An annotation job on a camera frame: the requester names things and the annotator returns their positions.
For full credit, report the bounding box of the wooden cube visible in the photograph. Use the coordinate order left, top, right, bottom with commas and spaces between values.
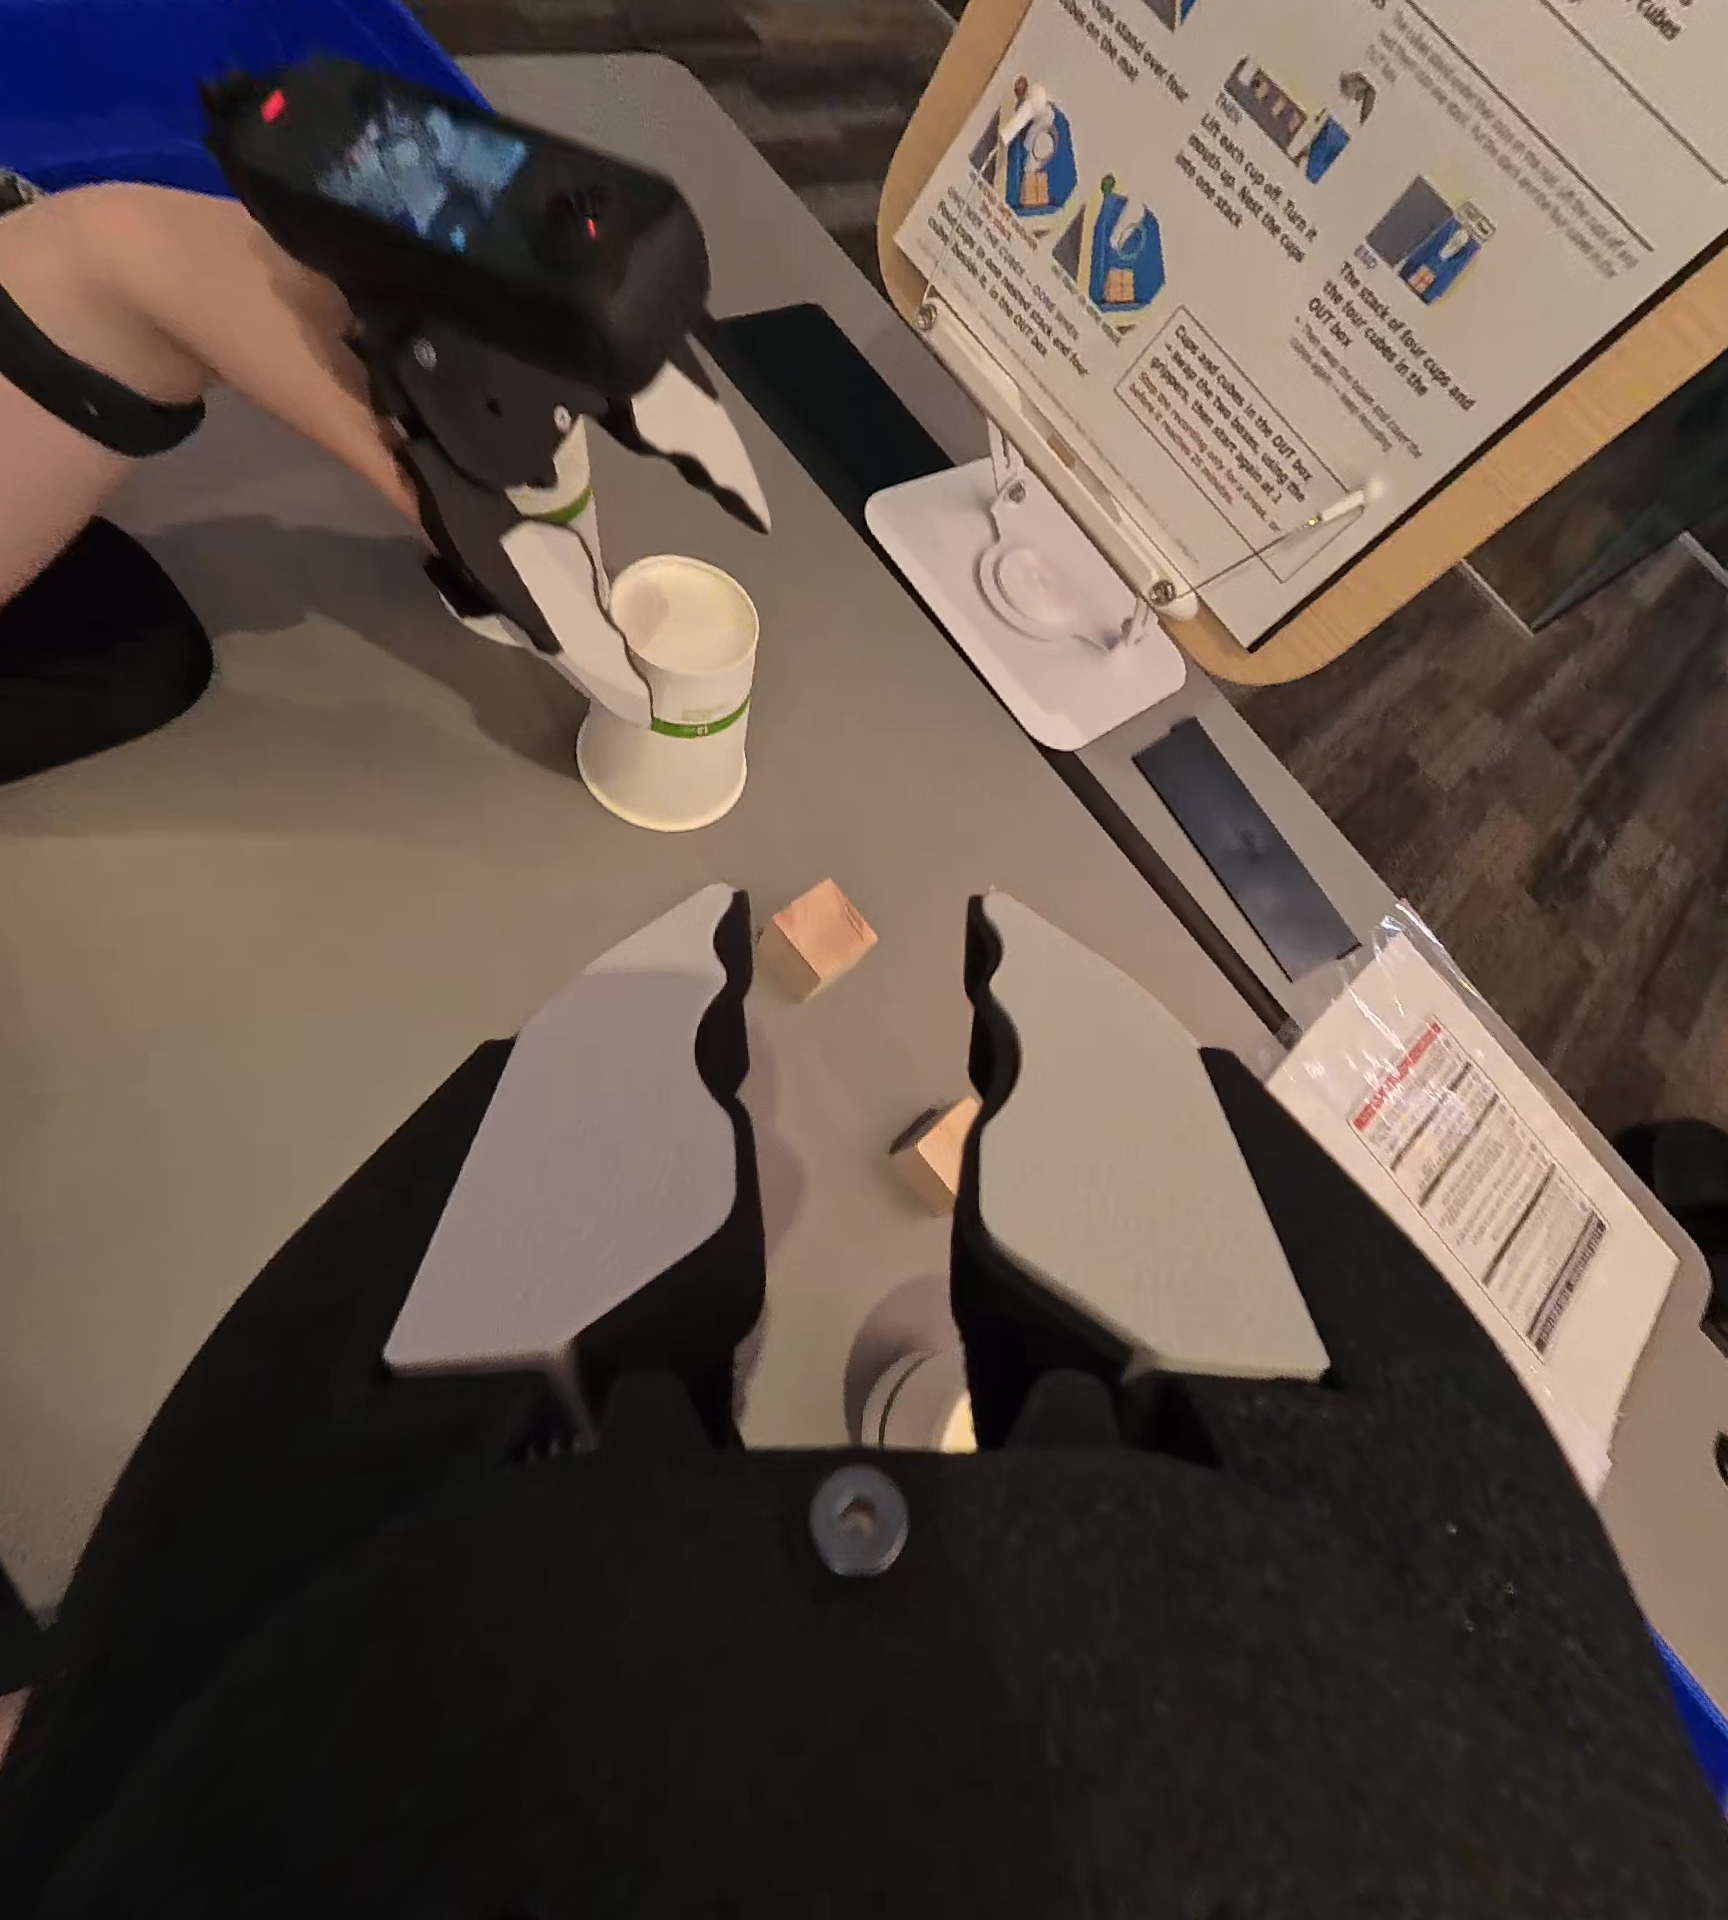
888, 1095, 986, 1218
757, 878, 883, 1005

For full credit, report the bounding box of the wooden book stand white base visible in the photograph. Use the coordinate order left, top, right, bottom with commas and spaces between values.
864, 0, 1728, 753

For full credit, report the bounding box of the black textured cushion pad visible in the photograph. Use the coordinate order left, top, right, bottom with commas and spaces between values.
0, 517, 216, 820

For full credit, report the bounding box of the blue plastic bin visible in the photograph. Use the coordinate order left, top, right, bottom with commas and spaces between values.
0, 0, 495, 261
1644, 1627, 1728, 1811

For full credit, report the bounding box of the black rectangular desk plate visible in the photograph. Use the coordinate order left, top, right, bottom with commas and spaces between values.
1130, 716, 1364, 979

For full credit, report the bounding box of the black chair base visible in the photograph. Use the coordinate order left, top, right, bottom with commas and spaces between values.
1614, 1116, 1728, 1330

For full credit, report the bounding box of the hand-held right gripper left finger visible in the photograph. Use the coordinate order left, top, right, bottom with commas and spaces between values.
385, 882, 769, 1454

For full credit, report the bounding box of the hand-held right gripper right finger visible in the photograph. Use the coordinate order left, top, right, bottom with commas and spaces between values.
951, 888, 1332, 1454

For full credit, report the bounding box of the white paper cup stack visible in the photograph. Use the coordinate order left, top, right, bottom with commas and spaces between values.
847, 1275, 980, 1454

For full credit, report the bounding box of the person's left hand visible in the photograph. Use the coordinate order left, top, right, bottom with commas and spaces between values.
0, 187, 425, 521

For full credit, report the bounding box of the printed instruction sheet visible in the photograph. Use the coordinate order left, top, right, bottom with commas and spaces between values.
894, 0, 1728, 648

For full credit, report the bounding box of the black wristband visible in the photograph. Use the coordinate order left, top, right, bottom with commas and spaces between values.
0, 168, 210, 461

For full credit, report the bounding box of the laminated paper sheet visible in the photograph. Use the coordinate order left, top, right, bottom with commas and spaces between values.
1261, 901, 1685, 1480

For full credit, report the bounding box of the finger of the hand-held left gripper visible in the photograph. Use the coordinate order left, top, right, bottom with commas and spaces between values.
609, 336, 775, 536
501, 476, 660, 726

